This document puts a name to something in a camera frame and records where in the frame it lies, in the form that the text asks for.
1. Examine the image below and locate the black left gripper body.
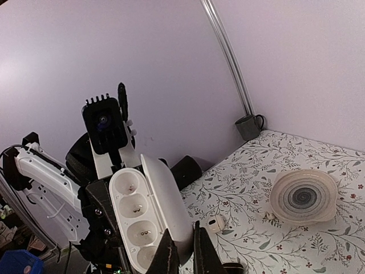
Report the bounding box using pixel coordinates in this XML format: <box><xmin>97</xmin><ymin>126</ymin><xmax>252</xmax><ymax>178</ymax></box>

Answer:
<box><xmin>78</xmin><ymin>178</ymin><xmax>132</xmax><ymax>272</ymax></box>

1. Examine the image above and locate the left aluminium frame post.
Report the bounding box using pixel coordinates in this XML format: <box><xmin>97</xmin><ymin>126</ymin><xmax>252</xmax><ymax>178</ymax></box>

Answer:
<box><xmin>200</xmin><ymin>0</ymin><xmax>254</xmax><ymax>115</ymax></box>

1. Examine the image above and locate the white earbud case small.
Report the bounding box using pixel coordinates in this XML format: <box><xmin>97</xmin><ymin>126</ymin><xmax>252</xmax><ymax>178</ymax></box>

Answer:
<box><xmin>206</xmin><ymin>215</ymin><xmax>225</xmax><ymax>233</ymax></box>

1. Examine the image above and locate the blue bin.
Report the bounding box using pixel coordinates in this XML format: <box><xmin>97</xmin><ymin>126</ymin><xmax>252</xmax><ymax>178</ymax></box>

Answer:
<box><xmin>1</xmin><ymin>249</ymin><xmax>44</xmax><ymax>274</ymax></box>

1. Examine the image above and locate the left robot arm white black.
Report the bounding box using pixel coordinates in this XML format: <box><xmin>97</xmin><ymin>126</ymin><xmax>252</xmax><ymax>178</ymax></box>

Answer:
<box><xmin>1</xmin><ymin>132</ymin><xmax>132</xmax><ymax>273</ymax></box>

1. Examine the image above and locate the white oval earbud case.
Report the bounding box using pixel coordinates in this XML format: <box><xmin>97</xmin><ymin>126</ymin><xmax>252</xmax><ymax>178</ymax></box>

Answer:
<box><xmin>109</xmin><ymin>154</ymin><xmax>193</xmax><ymax>273</ymax></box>

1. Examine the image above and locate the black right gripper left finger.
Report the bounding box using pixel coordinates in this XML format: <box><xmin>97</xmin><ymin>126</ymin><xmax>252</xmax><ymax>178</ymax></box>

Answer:
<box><xmin>147</xmin><ymin>229</ymin><xmax>180</xmax><ymax>274</ymax></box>

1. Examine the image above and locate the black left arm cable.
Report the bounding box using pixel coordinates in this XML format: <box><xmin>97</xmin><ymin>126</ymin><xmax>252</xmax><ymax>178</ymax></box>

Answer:
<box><xmin>117</xmin><ymin>82</ymin><xmax>129</xmax><ymax>119</ymax></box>

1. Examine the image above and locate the grey mug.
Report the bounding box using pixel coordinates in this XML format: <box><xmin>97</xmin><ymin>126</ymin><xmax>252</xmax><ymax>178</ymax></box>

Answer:
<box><xmin>235</xmin><ymin>115</ymin><xmax>265</xmax><ymax>141</ymax></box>

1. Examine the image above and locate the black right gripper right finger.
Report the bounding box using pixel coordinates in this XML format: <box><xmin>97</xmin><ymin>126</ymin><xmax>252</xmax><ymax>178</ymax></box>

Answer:
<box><xmin>193</xmin><ymin>221</ymin><xmax>224</xmax><ymax>274</ymax></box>

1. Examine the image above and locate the black open earbud case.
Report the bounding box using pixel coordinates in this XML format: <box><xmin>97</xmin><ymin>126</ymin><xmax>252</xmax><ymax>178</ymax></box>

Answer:
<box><xmin>222</xmin><ymin>263</ymin><xmax>245</xmax><ymax>274</ymax></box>

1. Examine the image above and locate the grey swirl ceramic plate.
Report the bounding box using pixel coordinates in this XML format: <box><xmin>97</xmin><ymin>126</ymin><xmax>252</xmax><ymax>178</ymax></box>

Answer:
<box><xmin>269</xmin><ymin>170</ymin><xmax>338</xmax><ymax>225</ymax></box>

